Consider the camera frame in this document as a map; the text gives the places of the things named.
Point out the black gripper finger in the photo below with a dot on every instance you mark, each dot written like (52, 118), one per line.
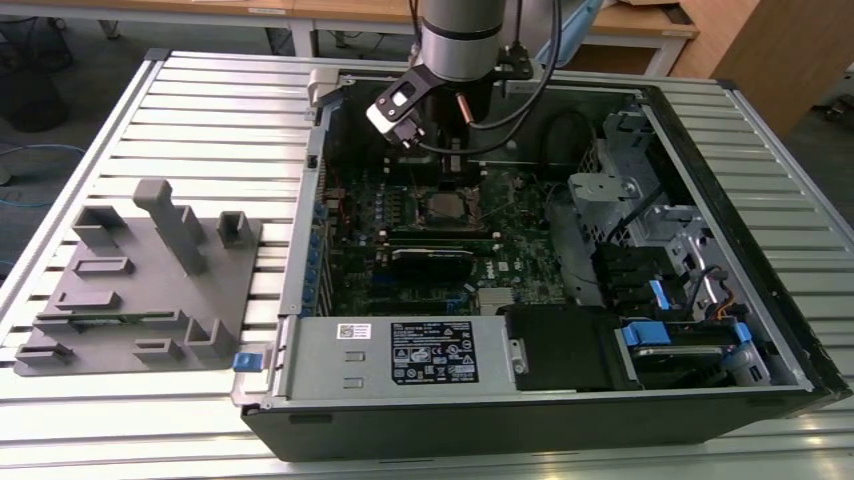
(455, 160)

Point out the silver CPU chip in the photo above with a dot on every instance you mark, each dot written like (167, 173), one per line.
(443, 206)

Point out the CPU socket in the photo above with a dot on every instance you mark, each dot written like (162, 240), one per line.
(471, 207)

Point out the black graphics card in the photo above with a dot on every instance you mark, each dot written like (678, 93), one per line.
(430, 265)

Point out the green motherboard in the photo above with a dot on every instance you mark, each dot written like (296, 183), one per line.
(527, 255)

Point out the silver metal drive cage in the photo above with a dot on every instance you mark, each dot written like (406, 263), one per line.
(603, 190)

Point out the silver chipset heatsink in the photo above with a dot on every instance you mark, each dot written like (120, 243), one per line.
(497, 296)

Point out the black plastic disk bay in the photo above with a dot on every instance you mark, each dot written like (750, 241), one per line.
(627, 270)

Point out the black rating label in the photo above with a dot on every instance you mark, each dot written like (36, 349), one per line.
(434, 352)

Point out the blue disk bay tab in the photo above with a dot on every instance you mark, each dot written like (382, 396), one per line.
(659, 295)

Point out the hard disk in blue carrier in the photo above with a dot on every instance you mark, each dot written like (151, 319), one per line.
(643, 332)

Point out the grey power supply unit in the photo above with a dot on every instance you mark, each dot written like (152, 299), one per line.
(320, 360)

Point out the blue case latch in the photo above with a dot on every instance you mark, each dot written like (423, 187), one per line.
(247, 361)

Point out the grey parts rack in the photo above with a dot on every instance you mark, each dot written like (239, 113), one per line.
(154, 280)

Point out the wooden cabinet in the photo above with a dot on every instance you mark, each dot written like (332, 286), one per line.
(787, 45)

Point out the black PC case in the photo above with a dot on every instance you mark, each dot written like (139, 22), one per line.
(467, 430)

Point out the green RAM stick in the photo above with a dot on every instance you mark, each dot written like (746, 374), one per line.
(100, 320)

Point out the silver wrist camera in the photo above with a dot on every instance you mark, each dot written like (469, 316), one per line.
(397, 107)

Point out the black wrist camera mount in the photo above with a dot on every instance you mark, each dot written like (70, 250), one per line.
(517, 65)

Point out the wooden desk white frame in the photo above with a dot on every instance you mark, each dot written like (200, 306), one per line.
(641, 27)
(134, 6)

